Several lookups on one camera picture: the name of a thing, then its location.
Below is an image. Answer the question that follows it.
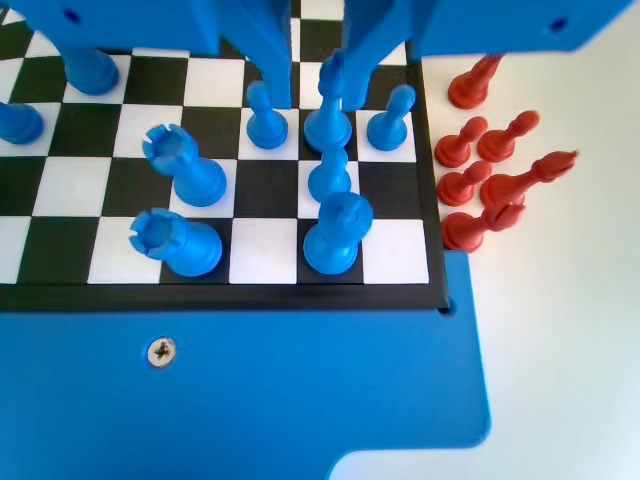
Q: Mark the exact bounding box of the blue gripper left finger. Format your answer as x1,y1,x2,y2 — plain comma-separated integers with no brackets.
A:
214,0,295,111

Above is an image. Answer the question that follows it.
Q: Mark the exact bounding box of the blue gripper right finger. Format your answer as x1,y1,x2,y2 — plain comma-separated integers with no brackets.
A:
341,0,425,113

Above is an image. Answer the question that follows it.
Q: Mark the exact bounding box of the blue bishop chess piece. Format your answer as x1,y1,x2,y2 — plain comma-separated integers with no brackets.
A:
302,49,352,154

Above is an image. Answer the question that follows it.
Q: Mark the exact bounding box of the blue pawn chess piece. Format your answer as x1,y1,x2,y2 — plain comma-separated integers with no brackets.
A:
0,101,46,147
245,80,290,151
366,83,418,152
306,147,353,202

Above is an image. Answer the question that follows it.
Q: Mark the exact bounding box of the red pawn chess piece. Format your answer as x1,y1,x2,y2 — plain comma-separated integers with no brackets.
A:
433,115,489,169
436,159,494,208
476,110,542,164

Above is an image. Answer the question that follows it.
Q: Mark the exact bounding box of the blue rook chess piece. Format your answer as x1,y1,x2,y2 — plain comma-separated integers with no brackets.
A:
129,209,224,278
141,124,228,208

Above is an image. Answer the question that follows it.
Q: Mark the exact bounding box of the blue queen chess piece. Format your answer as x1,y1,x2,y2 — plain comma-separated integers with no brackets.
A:
61,45,122,97

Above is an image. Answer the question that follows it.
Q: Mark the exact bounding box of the black and white chessboard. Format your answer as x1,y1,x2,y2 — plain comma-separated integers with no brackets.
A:
0,0,450,314

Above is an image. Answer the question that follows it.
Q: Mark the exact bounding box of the silver screw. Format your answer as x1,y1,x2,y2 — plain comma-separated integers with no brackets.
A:
147,336,178,369

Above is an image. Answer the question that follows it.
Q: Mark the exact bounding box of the blue base plate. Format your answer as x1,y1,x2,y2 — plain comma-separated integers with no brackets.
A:
0,249,493,480

